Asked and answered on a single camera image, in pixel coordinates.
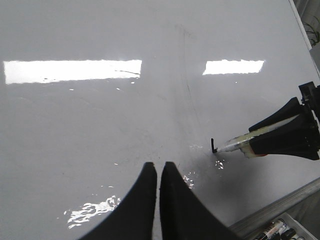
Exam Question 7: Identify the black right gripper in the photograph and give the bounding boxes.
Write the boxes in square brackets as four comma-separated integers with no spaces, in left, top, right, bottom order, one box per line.
[248,81,320,161]

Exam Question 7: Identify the marker in tray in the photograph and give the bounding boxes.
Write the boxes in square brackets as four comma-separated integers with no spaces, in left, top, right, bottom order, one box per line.
[277,228,298,240]
[254,218,287,240]

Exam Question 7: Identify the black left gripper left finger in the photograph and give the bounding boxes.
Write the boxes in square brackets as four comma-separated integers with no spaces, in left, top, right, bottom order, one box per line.
[81,162,157,240]

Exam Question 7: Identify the aluminium whiteboard frame rail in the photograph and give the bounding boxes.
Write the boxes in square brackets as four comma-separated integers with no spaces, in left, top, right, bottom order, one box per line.
[229,178,320,239]

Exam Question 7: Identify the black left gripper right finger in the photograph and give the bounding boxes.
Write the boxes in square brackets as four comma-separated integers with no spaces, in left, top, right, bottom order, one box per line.
[159,162,240,240]

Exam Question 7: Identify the white whiteboard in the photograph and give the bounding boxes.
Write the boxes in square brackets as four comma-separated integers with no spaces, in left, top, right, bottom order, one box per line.
[0,0,320,240]

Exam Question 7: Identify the white whiteboard marker with tape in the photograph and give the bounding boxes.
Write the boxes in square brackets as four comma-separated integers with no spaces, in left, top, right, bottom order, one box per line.
[210,115,298,158]

